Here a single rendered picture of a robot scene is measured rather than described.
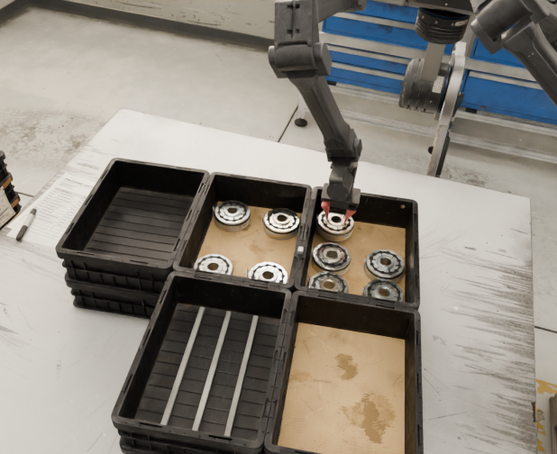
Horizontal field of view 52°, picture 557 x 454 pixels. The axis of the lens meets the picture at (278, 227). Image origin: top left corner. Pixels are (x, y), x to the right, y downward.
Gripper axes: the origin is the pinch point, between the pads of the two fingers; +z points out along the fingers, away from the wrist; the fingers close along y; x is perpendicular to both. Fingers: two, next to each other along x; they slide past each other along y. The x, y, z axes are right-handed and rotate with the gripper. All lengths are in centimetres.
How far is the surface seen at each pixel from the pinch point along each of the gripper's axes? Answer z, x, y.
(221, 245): 6.7, -12.3, -30.0
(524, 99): 45, 168, 89
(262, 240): 6.4, -7.9, -19.2
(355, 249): 5.8, -5.0, 6.8
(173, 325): 7, -41, -34
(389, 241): 5.7, 0.1, 16.2
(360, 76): 52, 178, 1
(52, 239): 21, -9, -84
